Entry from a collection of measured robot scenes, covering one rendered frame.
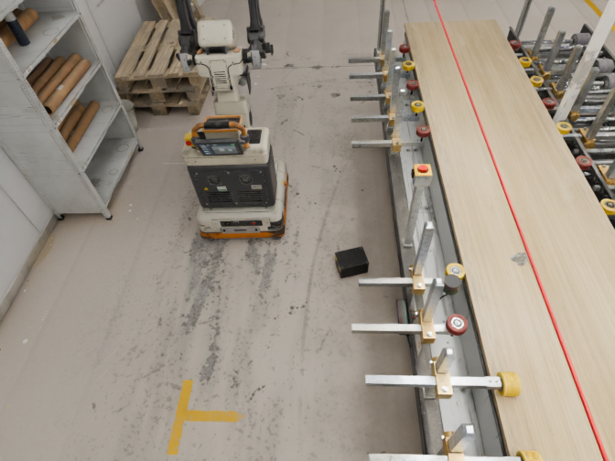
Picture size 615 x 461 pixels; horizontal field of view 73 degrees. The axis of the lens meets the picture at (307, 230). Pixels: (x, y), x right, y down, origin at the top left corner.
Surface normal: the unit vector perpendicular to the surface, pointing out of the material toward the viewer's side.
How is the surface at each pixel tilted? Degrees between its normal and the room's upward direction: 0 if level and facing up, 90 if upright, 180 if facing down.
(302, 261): 0
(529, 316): 0
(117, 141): 0
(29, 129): 90
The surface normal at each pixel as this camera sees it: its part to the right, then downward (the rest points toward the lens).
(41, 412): -0.06, -0.64
